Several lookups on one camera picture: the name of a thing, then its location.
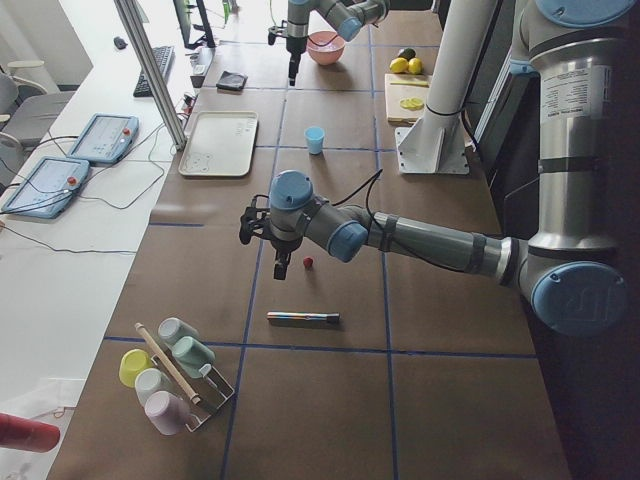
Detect black monitor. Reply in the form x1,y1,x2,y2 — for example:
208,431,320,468
173,0,216,50

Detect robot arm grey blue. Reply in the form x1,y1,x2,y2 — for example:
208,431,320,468
282,0,390,86
268,1,637,336

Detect dark grey folded cloth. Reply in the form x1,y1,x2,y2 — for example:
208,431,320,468
216,71,248,92

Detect cream bear tray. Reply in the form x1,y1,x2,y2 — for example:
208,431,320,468
178,111,258,177

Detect black computer mouse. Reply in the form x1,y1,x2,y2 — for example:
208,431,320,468
113,36,128,50

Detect lilac pink cup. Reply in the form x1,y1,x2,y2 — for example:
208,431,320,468
144,391,190,435

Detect yellow knife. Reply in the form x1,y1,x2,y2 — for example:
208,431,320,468
389,80,430,88

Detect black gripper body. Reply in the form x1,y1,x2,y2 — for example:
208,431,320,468
286,36,306,62
270,237,301,265

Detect wooden cutting board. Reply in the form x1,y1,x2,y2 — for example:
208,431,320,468
384,73,432,123

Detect blue teach pendant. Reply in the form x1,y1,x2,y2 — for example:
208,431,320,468
66,113,139,165
1,157,91,219

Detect lemon slices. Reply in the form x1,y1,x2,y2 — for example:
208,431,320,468
399,97,425,111

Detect white plastic bag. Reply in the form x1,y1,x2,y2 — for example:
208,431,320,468
1,378,85,479

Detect red cylinder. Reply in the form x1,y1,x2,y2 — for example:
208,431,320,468
1,413,61,453

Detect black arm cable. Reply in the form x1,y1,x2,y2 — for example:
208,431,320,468
332,168,396,241

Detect steel muddler black tip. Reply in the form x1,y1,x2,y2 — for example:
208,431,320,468
267,311,340,324

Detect grey-white cup upper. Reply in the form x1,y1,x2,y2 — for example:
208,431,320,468
157,317,200,347

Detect black keyboard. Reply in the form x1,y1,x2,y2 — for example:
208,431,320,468
132,45,177,98

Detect pale white cup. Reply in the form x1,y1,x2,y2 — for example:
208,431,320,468
134,368,174,407

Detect mint green cup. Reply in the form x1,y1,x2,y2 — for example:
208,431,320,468
171,336,216,379

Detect yellow cup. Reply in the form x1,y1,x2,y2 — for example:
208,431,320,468
118,349,153,388

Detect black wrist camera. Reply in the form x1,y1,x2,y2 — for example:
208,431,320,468
267,20,288,45
239,194,273,245

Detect aluminium frame post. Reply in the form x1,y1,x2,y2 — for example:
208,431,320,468
114,0,187,151

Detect pink bowl with ice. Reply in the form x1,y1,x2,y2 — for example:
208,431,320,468
307,31,346,66

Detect white camera post with base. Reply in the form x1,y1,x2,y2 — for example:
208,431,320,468
395,0,498,175

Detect light blue plastic cup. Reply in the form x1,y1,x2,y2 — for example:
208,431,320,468
304,126,325,155

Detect blue teach pendant far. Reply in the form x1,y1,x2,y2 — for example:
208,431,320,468
66,113,139,165

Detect green lime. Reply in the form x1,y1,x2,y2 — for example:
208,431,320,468
397,47,416,61

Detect blue teach pendant near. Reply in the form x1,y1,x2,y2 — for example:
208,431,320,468
1,157,91,219

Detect white wire cup rack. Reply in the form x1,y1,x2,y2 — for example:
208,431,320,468
151,354,235,433

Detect grey office chair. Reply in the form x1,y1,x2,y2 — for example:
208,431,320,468
1,59,74,187

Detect wooden rack handle bar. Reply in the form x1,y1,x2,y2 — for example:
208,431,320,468
134,323,201,405

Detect yellow lemon right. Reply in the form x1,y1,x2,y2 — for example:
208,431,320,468
407,57,423,75

